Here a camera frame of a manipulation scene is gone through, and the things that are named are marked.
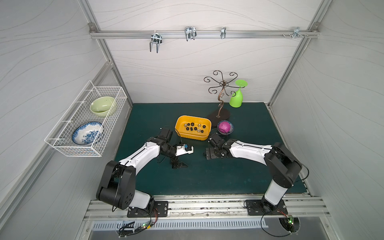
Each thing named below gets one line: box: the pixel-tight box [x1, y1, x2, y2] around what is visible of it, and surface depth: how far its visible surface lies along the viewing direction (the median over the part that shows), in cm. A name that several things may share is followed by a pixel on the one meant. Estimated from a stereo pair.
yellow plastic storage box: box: [174, 115, 212, 141], surface depth 107 cm
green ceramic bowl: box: [90, 96, 115, 117], surface depth 73 cm
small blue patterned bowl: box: [217, 120, 234, 135], surface depth 102 cm
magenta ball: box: [218, 121, 231, 134], surface depth 101 cm
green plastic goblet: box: [229, 79, 248, 108], surface depth 95 cm
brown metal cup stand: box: [204, 70, 245, 125], surface depth 95 cm
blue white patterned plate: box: [71, 121, 104, 145], surface depth 64 cm
